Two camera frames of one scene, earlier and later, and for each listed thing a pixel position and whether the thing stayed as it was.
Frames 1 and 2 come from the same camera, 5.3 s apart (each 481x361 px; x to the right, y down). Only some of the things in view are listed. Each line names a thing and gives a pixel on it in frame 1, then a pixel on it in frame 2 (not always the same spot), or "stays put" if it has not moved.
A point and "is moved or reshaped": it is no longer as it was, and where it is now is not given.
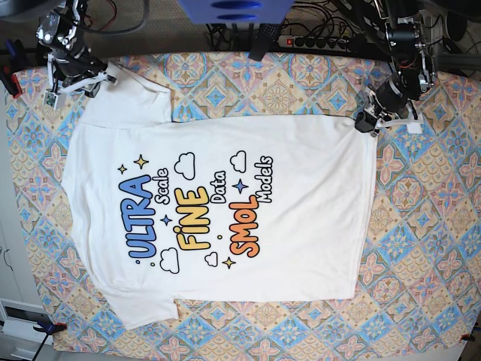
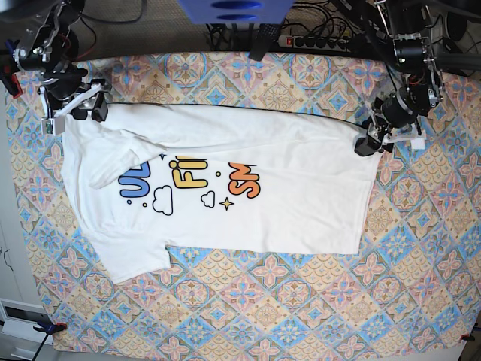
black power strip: [320, 43] stays put
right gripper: [388, 99] to [388, 113]
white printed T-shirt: [158, 210] is moved or reshaped
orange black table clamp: [49, 328] stays put
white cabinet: [21, 311] stays put
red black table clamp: [13, 59] stays put
